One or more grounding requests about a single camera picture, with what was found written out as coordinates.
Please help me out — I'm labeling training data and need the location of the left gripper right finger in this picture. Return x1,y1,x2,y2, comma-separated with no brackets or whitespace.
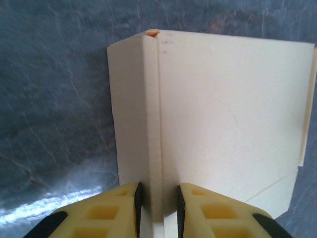
176,182,294,238

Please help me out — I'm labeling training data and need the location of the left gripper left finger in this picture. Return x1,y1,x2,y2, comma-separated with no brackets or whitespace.
23,182,144,238

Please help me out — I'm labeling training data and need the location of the orange paper box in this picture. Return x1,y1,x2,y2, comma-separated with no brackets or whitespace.
106,29,317,238

